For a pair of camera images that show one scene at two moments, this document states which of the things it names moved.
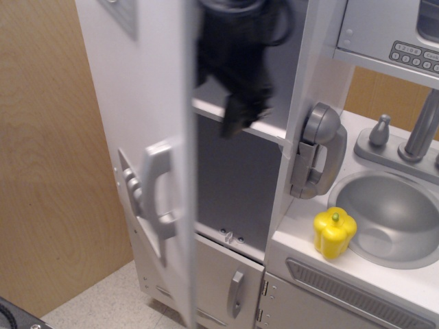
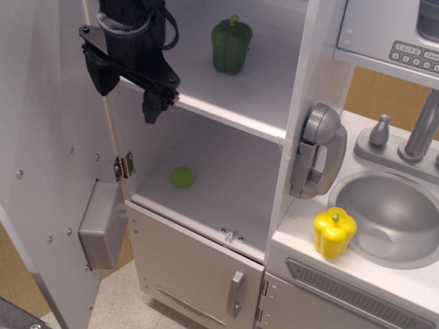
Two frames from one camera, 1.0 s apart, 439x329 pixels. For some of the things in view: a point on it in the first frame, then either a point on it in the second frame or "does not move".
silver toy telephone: x=317 y=163 does not move
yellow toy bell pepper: x=333 y=232 does not move
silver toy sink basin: x=396 y=216 does not move
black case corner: x=13 y=317 does not move
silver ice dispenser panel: x=134 y=186 -> x=104 y=224
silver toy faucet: x=424 y=131 does not move
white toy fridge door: x=147 y=55 -> x=55 y=140
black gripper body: x=232 y=56 -> x=132 y=42
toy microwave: x=399 y=38 does not move
